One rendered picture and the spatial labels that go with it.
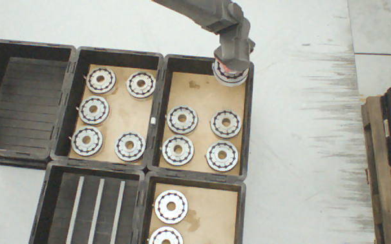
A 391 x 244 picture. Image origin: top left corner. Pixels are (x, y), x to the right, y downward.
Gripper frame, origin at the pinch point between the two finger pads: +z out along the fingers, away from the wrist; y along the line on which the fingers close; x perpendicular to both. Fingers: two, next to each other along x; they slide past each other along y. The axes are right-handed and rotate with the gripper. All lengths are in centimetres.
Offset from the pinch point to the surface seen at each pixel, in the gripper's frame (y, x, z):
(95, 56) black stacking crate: -24.6, 39.9, 16.8
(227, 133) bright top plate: -10.3, -10.9, 19.2
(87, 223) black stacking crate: -62, -1, 23
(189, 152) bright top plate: -23.7, -7.0, 19.3
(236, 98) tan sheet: 1.5, -3.5, 22.0
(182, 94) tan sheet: -10.9, 10.4, 22.3
